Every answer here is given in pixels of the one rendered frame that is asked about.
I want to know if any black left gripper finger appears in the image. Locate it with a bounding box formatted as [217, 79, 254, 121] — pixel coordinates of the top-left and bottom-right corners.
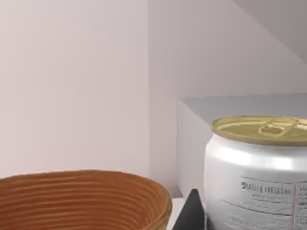
[171, 188, 212, 230]

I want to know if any woven wicker basket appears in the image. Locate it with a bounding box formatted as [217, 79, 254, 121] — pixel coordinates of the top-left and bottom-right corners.
[0, 169, 173, 230]

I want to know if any silver can with gold lid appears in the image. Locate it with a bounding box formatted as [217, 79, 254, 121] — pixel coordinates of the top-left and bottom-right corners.
[203, 115, 307, 230]

